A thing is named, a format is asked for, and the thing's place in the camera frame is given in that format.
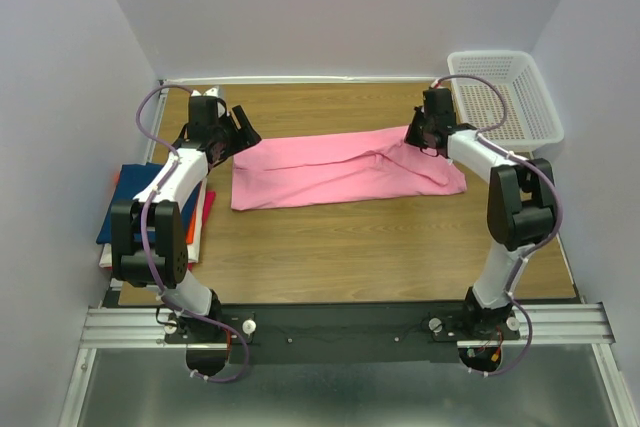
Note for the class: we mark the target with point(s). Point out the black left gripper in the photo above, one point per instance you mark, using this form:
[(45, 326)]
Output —
[(245, 137)]

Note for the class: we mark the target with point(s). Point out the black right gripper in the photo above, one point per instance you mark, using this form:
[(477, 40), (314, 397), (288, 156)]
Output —
[(410, 137)]

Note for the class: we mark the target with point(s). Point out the pink t shirt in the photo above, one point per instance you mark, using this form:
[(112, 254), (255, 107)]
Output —
[(338, 168)]

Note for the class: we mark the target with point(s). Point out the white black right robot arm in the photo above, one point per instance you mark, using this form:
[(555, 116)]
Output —
[(523, 212)]

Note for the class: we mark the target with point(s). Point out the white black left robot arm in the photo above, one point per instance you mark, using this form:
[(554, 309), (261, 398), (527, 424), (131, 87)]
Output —
[(148, 239)]

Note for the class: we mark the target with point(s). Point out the white plastic basket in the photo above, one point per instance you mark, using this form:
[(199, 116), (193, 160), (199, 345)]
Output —
[(504, 89)]

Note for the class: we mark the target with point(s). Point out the folded navy blue t shirt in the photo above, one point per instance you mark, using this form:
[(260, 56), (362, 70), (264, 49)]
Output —
[(132, 179)]

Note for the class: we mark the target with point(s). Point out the folded white t shirt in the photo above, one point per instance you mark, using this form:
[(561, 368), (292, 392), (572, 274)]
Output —
[(193, 249)]

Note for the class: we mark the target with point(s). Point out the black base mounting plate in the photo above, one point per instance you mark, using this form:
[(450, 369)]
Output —
[(337, 333)]

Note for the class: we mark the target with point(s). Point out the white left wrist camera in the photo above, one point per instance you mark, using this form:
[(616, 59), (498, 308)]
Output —
[(214, 91)]

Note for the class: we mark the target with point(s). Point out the aluminium frame rail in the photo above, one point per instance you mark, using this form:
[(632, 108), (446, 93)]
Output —
[(360, 364)]

